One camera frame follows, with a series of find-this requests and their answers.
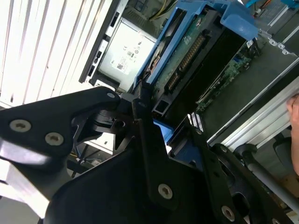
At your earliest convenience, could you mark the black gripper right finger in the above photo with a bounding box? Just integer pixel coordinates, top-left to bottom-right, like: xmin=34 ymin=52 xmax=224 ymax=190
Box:
xmin=185 ymin=112 xmax=295 ymax=224

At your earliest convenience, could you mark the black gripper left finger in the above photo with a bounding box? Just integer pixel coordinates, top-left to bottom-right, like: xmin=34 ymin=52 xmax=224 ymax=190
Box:
xmin=0 ymin=85 xmax=178 ymax=211

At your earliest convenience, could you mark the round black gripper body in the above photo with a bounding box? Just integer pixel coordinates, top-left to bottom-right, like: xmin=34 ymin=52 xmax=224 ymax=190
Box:
xmin=43 ymin=148 xmax=225 ymax=224

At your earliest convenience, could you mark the hard disk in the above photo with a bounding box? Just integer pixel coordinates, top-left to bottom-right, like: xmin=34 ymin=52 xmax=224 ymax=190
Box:
xmin=132 ymin=0 xmax=260 ymax=163

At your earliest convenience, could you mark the person's hand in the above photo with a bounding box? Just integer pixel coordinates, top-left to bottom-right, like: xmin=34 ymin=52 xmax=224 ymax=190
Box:
xmin=285 ymin=94 xmax=299 ymax=176

